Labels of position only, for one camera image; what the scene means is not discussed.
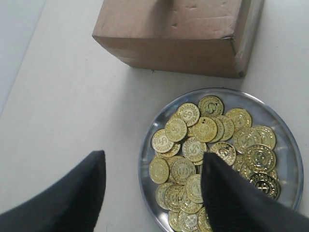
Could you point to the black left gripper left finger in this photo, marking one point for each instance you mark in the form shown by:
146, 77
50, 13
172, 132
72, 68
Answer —
72, 204

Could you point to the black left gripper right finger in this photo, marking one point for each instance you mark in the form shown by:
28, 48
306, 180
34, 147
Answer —
235, 205

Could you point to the round silver metal plate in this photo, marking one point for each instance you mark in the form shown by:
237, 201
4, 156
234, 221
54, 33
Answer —
289, 162

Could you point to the dark tarnished gold coin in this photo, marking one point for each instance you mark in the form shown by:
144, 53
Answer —
267, 184

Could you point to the gold coin upper right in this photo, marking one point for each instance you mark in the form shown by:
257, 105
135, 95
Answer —
240, 117

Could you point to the gold coin top of pile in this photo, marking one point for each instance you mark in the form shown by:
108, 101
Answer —
211, 106

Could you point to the brown cardboard box with slot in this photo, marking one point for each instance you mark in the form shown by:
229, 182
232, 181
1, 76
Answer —
206, 37

